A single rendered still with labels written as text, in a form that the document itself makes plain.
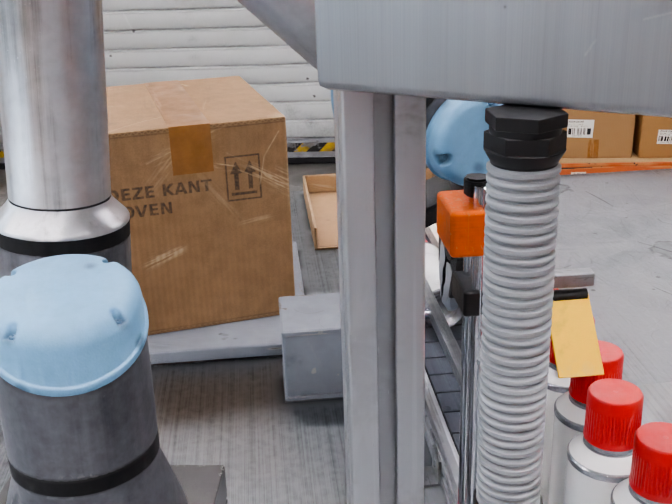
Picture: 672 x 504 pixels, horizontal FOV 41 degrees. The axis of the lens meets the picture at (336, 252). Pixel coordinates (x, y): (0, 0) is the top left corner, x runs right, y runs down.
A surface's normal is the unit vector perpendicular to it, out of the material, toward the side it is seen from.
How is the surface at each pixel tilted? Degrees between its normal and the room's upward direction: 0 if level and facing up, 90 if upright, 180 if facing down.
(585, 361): 48
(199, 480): 1
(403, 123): 90
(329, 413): 0
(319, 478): 0
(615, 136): 90
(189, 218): 90
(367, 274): 90
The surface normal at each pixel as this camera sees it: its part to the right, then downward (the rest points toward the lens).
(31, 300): 0.02, -0.87
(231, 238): 0.29, 0.35
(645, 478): -0.73, 0.27
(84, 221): 0.42, -0.44
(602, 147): -0.10, 0.37
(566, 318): 0.05, -0.36
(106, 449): 0.57, 0.29
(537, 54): -0.49, 0.33
